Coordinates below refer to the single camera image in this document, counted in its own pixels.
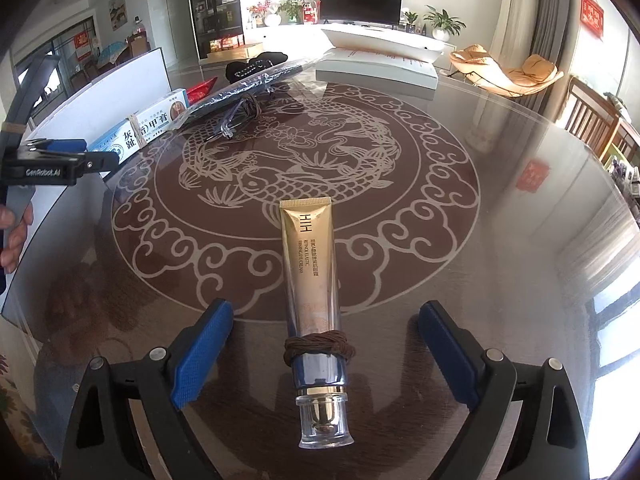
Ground red flower bouquet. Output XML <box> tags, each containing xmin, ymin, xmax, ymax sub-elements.
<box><xmin>248</xmin><ymin>0</ymin><xmax>281</xmax><ymax>28</ymax></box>

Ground green plant in white pot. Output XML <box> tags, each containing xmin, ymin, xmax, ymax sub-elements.
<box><xmin>424</xmin><ymin>5</ymin><xmax>466</xmax><ymax>41</ymax></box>

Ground red window sign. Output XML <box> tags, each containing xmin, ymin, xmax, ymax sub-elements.
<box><xmin>74</xmin><ymin>30</ymin><xmax>94</xmax><ymax>63</ymax></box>

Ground bagged phone cases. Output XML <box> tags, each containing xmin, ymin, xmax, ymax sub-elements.
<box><xmin>185</xmin><ymin>57</ymin><xmax>321</xmax><ymax>123</ymax></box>

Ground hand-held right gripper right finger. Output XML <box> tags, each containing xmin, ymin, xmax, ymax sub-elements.
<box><xmin>419</xmin><ymin>301</ymin><xmax>591</xmax><ymax>480</ymax></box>

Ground leafy green plant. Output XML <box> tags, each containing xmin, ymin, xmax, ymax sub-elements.
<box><xmin>277</xmin><ymin>0</ymin><xmax>304</xmax><ymax>25</ymax></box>

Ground brown rope hair tie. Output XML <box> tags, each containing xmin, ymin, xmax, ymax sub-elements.
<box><xmin>283</xmin><ymin>331</ymin><xmax>355</xmax><ymax>367</ymax></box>

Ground dark glass display cabinet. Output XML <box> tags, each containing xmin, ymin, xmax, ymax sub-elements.
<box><xmin>186</xmin><ymin>0</ymin><xmax>246</xmax><ymax>61</ymax></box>

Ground grey curtain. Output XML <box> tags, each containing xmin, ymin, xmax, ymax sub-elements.
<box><xmin>530</xmin><ymin>0</ymin><xmax>587</xmax><ymax>68</ymax></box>

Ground orange lounge chair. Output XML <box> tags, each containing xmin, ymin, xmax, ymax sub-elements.
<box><xmin>449</xmin><ymin>44</ymin><xmax>565</xmax><ymax>97</ymax></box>

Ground red gift boxes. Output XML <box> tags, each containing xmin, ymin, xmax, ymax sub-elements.
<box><xmin>207</xmin><ymin>35</ymin><xmax>246</xmax><ymax>52</ymax></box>

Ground blue white medicine box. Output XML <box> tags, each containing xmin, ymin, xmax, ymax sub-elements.
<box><xmin>87</xmin><ymin>88</ymin><xmax>190</xmax><ymax>180</ymax></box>

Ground white standing air conditioner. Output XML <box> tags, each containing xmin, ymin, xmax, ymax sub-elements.
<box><xmin>472</xmin><ymin>0</ymin><xmax>543</xmax><ymax>146</ymax></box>

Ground brown cardboard carton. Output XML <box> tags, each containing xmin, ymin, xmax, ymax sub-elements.
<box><xmin>206</xmin><ymin>42</ymin><xmax>265</xmax><ymax>64</ymax></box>

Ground white cardboard box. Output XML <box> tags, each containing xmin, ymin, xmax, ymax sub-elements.
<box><xmin>0</xmin><ymin>47</ymin><xmax>171</xmax><ymax>323</ymax></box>

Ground white cardboard lid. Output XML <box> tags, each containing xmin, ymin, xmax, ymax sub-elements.
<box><xmin>320</xmin><ymin>25</ymin><xmax>445</xmax><ymax>65</ymax></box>

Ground red packet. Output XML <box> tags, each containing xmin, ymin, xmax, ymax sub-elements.
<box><xmin>186</xmin><ymin>76</ymin><xmax>219</xmax><ymax>103</ymax></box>

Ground floral cushion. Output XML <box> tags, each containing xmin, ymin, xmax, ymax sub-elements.
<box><xmin>0</xmin><ymin>350</ymin><xmax>36</xmax><ymax>441</ymax></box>

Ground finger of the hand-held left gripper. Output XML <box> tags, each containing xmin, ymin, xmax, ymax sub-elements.
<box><xmin>77</xmin><ymin>153</ymin><xmax>121</xmax><ymax>173</ymax></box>
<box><xmin>24</xmin><ymin>138</ymin><xmax>90</xmax><ymax>154</ymax></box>

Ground black cap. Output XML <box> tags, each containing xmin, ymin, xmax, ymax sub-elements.
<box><xmin>225</xmin><ymin>51</ymin><xmax>291</xmax><ymax>83</ymax></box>

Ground wooden slatted chair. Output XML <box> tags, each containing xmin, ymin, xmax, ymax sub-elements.
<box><xmin>564</xmin><ymin>76</ymin><xmax>640</xmax><ymax>161</ymax></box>

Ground dining table with teal cloth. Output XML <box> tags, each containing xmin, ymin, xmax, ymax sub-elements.
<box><xmin>96</xmin><ymin>41</ymin><xmax>127</xmax><ymax>68</ymax></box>

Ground black television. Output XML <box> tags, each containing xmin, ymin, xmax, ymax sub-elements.
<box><xmin>319</xmin><ymin>0</ymin><xmax>403</xmax><ymax>26</ymax></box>

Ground gold cream tube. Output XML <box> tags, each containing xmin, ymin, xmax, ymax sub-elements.
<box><xmin>279</xmin><ymin>197</ymin><xmax>357</xmax><ymax>449</ymax></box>

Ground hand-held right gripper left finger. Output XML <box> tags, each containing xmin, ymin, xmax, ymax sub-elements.
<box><xmin>60</xmin><ymin>299</ymin><xmax>235</xmax><ymax>480</ymax></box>

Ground red wall hanging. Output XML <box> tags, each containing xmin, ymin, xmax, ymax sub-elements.
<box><xmin>580</xmin><ymin>0</ymin><xmax>606</xmax><ymax>38</ymax></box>

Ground white television cabinet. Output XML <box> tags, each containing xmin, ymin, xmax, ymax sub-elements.
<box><xmin>245</xmin><ymin>22</ymin><xmax>458</xmax><ymax>61</ymax></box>

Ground person's left hand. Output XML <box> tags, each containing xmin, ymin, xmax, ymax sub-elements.
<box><xmin>0</xmin><ymin>204</ymin><xmax>35</xmax><ymax>274</ymax></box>

